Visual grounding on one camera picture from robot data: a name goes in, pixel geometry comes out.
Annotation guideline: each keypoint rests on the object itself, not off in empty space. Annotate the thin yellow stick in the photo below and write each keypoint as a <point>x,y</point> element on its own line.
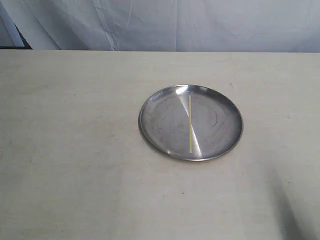
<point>190,124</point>

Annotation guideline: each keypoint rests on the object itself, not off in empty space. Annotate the round stainless steel plate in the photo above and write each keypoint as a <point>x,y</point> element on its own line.
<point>217,123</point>

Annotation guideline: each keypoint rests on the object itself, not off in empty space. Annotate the white backdrop cloth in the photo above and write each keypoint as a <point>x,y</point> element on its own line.
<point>169,25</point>

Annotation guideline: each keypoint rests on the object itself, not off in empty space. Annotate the dark frame behind table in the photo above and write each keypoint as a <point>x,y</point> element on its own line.
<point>10,36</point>

